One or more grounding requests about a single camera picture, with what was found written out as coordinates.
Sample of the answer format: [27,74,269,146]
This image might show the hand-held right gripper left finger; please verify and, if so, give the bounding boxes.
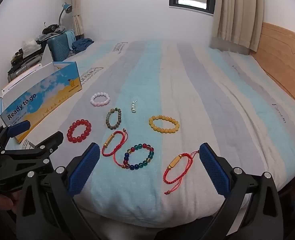
[16,142,101,240]

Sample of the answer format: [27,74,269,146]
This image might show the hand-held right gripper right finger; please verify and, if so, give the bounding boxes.
[199,142,284,240]

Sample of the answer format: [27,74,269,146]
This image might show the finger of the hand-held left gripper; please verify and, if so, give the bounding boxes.
[0,131,64,160]
[0,120,31,151]

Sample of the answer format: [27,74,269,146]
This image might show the red bead bracelet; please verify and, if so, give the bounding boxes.
[67,119,92,143]

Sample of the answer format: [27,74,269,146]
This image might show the blue and yellow printed box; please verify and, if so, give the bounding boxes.
[0,45,83,143]

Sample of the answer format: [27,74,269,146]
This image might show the red cord bracelet gold tube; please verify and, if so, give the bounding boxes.
[102,128,129,167]
[163,150,200,196]

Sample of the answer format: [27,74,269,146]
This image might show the multicolour glass bead bracelet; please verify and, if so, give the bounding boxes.
[123,143,155,171]

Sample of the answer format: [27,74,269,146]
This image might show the yellow bead bracelet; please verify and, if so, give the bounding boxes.
[148,115,180,134]

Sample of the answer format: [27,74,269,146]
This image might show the green brown bead bracelet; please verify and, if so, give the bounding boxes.
[105,107,122,130]

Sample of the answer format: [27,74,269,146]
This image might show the person's left hand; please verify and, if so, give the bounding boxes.
[0,189,23,213]

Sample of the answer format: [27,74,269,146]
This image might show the grey storage unit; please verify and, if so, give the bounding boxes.
[8,52,43,82]

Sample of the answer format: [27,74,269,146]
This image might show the striped blue grey blanket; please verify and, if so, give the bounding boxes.
[20,39,295,228]

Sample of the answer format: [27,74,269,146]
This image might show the white plastic bag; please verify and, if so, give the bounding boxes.
[21,39,39,51]

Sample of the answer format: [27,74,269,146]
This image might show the teal suitcase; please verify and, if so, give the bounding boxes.
[47,34,72,62]

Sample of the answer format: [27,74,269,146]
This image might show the dark blue clothes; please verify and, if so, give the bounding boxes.
[72,38,94,54]

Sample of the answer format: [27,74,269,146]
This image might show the light teal cloth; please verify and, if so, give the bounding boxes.
[63,30,76,46]

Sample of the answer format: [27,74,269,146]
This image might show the black bag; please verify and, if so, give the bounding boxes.
[42,23,65,37]

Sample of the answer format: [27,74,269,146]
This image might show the blue desk lamp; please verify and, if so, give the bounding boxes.
[58,2,72,28]

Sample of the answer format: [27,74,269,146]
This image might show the wooden headboard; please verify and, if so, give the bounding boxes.
[249,22,295,105]

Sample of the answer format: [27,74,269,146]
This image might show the narrow beige curtain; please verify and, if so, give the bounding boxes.
[71,0,84,40]

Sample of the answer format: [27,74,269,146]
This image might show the wide beige curtain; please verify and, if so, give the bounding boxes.
[210,0,264,55]

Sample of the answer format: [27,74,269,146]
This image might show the pink bead bracelet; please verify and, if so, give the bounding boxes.
[90,92,111,107]

